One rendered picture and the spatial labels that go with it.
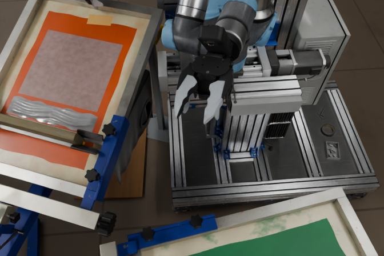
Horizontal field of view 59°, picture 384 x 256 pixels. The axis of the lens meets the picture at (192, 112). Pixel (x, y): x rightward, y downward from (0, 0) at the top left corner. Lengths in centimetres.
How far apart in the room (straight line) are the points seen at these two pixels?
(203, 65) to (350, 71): 263
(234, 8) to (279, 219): 80
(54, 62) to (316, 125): 173
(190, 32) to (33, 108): 78
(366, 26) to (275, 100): 252
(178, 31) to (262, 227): 75
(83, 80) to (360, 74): 243
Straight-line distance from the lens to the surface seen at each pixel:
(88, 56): 145
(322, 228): 134
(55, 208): 121
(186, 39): 86
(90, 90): 138
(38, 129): 128
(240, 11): 77
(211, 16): 111
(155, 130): 257
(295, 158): 230
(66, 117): 136
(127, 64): 138
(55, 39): 155
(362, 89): 312
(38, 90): 147
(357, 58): 337
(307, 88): 172
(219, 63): 65
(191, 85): 63
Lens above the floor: 216
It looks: 54 degrees down
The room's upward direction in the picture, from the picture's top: straight up
